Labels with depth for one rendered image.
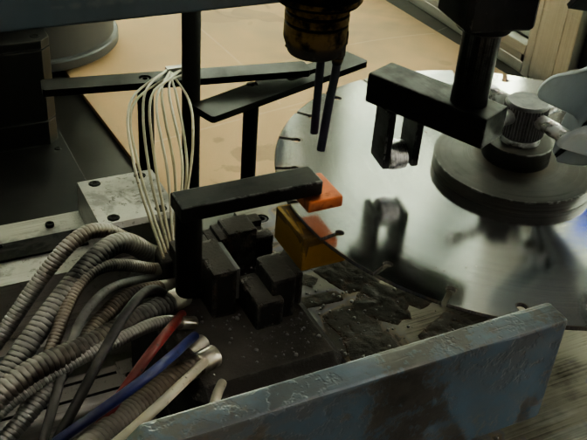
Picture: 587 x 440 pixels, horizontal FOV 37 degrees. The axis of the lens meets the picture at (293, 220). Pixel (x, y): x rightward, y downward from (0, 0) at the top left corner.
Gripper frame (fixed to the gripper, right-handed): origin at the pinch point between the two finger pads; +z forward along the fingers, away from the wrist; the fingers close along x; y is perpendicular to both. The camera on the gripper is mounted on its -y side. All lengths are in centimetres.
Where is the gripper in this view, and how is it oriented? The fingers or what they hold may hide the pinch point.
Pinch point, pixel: (579, 147)
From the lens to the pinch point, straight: 60.6
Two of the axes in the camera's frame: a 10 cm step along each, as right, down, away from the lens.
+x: 2.1, 8.8, -4.2
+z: -4.2, 4.7, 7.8
